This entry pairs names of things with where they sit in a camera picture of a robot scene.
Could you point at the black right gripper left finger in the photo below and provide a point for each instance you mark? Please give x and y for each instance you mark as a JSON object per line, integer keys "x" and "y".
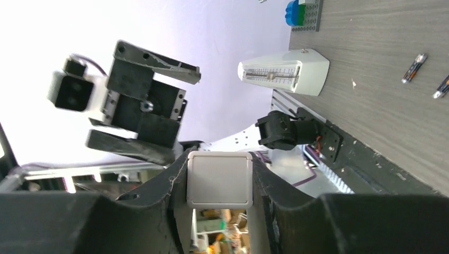
{"x": 152, "y": 218}

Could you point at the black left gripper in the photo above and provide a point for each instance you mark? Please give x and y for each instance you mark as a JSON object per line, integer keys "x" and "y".
{"x": 150, "y": 108}

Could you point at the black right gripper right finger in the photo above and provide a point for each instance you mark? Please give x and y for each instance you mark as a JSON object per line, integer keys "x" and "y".
{"x": 401, "y": 216}

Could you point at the white rectangular thermometer device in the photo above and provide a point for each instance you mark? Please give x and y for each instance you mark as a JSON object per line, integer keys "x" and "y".
{"x": 219, "y": 180}

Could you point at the black aaa battery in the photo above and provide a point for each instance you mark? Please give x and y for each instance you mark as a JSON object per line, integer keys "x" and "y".
{"x": 415, "y": 66}
{"x": 442, "y": 89}

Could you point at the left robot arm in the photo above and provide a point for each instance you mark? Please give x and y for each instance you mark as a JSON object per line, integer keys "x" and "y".
{"x": 277, "y": 130}

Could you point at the white cup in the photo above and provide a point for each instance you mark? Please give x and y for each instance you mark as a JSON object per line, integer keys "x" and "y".
{"x": 301, "y": 71}

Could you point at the blue lego brick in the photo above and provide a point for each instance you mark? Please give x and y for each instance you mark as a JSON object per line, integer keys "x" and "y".
{"x": 295, "y": 13}

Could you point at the grey lego baseplate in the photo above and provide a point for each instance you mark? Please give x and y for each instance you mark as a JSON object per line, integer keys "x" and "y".
{"x": 312, "y": 17}

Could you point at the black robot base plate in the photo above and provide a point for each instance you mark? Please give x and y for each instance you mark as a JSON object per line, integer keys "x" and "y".
{"x": 357, "y": 166}

